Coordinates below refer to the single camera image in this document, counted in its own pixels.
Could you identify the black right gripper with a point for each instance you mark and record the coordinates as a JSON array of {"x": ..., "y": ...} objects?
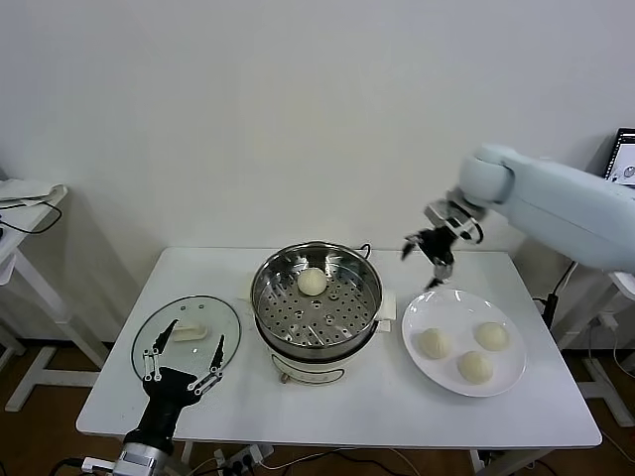
[{"x": 439, "y": 245}]

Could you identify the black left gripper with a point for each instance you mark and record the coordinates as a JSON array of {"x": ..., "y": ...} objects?
[{"x": 164, "y": 396}]

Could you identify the round glass pot lid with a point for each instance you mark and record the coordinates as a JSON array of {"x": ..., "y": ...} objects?
[{"x": 149, "y": 347}]

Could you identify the white steamed baozi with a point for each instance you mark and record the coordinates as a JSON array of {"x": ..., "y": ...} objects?
[
  {"x": 475, "y": 367},
  {"x": 435, "y": 343},
  {"x": 491, "y": 335},
  {"x": 311, "y": 282}
]

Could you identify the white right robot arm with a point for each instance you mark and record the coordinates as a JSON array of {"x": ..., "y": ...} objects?
[{"x": 546, "y": 198}]

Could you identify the perforated steel steamer basket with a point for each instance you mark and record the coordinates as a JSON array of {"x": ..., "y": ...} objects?
[{"x": 283, "y": 317}]

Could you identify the round white plate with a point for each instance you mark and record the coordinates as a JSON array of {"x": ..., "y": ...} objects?
[{"x": 446, "y": 312}]

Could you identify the white table leg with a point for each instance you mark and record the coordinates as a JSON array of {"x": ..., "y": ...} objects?
[
  {"x": 187, "y": 451},
  {"x": 483, "y": 463}
]

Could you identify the white electric cooking pot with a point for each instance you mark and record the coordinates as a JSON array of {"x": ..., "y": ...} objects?
[{"x": 307, "y": 369}]

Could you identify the white power strip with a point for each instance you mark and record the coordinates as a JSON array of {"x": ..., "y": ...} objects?
[{"x": 243, "y": 456}]

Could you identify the white power adapter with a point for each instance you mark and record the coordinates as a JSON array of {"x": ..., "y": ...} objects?
[{"x": 607, "y": 321}]

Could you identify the white side table with cloth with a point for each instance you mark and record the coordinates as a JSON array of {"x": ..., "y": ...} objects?
[{"x": 35, "y": 213}]

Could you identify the dark grey open laptop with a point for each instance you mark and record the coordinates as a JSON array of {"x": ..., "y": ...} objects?
[{"x": 625, "y": 158}]

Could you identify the white laptop side table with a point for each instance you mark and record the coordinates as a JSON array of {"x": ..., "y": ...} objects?
[{"x": 607, "y": 392}]

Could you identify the crumpled white cloth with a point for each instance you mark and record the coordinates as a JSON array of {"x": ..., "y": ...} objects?
[{"x": 25, "y": 188}]

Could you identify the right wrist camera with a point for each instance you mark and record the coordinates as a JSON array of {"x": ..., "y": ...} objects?
[{"x": 446, "y": 218}]

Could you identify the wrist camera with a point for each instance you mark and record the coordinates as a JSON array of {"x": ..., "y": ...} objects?
[
  {"x": 96, "y": 464},
  {"x": 446, "y": 218}
]

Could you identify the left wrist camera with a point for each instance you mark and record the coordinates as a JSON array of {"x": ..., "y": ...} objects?
[{"x": 96, "y": 464}]

